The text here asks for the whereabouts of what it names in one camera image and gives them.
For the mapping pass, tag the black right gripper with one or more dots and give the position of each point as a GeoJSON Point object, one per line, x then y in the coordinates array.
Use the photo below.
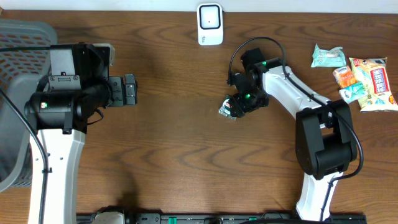
{"type": "Point", "coordinates": [238, 107]}

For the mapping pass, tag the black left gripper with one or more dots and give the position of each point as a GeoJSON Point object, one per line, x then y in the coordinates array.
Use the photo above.
{"type": "Point", "coordinates": [117, 85]}

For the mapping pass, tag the round black red tin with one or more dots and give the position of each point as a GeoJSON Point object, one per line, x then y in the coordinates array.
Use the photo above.
{"type": "Point", "coordinates": [228, 108]}

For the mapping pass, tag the green tissue pack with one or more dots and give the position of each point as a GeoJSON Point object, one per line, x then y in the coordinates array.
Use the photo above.
{"type": "Point", "coordinates": [328, 58]}

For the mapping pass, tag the small orange box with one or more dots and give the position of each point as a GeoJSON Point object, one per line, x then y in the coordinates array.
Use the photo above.
{"type": "Point", "coordinates": [344, 77]}

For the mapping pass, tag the small green tissue packet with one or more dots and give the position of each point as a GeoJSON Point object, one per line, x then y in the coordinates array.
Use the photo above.
{"type": "Point", "coordinates": [353, 92]}

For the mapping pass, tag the yellow wet wipes pack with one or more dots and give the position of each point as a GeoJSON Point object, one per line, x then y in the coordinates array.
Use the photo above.
{"type": "Point", "coordinates": [371, 72]}

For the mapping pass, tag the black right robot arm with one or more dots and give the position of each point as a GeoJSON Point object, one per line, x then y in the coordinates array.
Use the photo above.
{"type": "Point", "coordinates": [324, 144]}

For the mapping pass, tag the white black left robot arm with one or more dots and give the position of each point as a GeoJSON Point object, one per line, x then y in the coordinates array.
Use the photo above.
{"type": "Point", "coordinates": [58, 120]}

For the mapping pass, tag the white barcode scanner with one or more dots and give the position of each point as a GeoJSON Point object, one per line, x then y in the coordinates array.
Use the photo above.
{"type": "Point", "coordinates": [210, 24]}

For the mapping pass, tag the grey plastic mesh basket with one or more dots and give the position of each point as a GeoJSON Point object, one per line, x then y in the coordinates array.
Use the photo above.
{"type": "Point", "coordinates": [21, 72]}

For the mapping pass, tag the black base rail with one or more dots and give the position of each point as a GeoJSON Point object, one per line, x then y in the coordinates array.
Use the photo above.
{"type": "Point", "coordinates": [270, 217]}

